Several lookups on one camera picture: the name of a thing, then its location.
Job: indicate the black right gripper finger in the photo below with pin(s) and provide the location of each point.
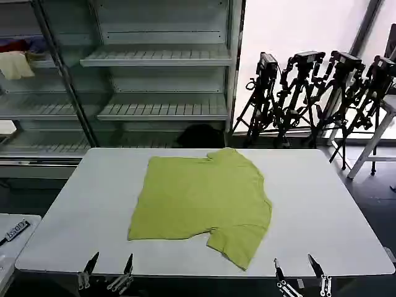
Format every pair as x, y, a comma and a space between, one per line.
278, 270
317, 267

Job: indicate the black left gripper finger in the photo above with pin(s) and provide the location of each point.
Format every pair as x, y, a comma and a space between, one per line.
128, 266
91, 263

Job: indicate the green t-shirt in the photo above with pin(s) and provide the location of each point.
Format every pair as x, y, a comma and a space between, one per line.
201, 198

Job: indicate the small white side table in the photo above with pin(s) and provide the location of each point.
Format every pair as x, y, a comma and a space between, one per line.
12, 263

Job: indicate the black bag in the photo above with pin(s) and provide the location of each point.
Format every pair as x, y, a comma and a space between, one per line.
201, 136

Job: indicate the white empty shelf unit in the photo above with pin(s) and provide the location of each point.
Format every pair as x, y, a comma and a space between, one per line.
164, 58

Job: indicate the white desk frame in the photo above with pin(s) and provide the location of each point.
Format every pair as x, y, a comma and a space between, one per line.
368, 148

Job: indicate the black tripod with camera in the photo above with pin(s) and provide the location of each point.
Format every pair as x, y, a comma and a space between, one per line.
301, 80
379, 77
338, 77
263, 92

